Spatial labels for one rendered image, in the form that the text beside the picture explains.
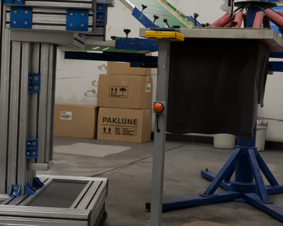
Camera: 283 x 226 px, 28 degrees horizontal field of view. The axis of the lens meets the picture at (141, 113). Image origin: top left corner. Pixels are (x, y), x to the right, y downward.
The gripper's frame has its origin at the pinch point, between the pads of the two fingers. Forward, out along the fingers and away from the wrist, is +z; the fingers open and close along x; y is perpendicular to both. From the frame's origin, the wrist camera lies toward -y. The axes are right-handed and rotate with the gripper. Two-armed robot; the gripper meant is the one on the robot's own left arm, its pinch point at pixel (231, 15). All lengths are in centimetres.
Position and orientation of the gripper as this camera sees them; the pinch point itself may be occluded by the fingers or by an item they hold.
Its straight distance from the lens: 304.5
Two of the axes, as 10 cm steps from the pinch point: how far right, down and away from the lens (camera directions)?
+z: -0.4, 10.0, 0.5
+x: -3.2, 0.4, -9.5
